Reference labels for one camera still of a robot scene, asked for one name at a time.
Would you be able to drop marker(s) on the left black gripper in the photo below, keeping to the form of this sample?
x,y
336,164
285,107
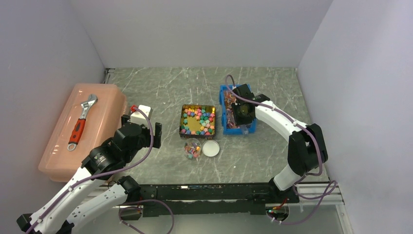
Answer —
x,y
156,140

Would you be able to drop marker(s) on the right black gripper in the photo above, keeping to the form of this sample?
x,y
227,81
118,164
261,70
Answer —
x,y
238,121

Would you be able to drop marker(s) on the blue bin of lollipops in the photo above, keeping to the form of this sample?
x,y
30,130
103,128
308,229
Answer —
x,y
226,99

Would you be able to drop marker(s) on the tin of star candies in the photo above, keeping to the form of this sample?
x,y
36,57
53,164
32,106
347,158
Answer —
x,y
198,121

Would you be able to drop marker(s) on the small clear glass jar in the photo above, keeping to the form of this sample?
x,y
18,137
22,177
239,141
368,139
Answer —
x,y
192,148

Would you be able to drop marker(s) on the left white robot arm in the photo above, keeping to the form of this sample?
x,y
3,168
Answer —
x,y
65,213

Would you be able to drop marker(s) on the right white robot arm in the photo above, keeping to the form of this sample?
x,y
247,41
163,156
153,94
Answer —
x,y
306,146

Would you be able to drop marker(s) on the round white jar lid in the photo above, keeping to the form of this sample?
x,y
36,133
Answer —
x,y
210,148

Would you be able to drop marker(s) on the orange translucent storage box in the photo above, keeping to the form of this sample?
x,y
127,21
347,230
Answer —
x,y
103,119

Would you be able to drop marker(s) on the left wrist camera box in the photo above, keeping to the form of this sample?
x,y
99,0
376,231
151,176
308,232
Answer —
x,y
140,114

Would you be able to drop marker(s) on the red handled adjustable wrench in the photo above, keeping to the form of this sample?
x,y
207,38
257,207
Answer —
x,y
80,124

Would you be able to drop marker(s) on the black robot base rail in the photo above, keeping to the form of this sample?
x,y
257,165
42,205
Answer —
x,y
197,199

